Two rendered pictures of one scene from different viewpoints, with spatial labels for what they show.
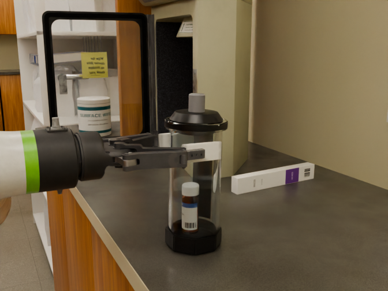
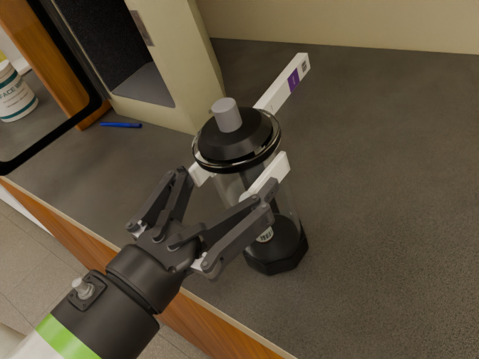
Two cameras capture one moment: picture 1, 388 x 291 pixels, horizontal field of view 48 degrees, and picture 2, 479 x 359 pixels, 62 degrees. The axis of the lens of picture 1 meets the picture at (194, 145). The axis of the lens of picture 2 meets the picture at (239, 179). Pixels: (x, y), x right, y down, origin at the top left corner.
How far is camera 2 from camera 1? 39 cm
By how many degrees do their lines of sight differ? 30
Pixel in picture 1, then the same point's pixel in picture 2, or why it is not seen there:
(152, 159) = (236, 244)
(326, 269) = (433, 214)
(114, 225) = not seen: hidden behind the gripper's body
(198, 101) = (232, 116)
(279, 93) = not seen: outside the picture
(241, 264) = (348, 253)
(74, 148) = (137, 307)
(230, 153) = (216, 87)
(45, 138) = (91, 325)
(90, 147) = (152, 283)
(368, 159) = (356, 19)
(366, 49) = not seen: outside the picture
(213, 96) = (172, 33)
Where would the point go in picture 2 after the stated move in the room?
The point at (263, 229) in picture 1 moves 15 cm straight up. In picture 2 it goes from (326, 182) to (311, 113)
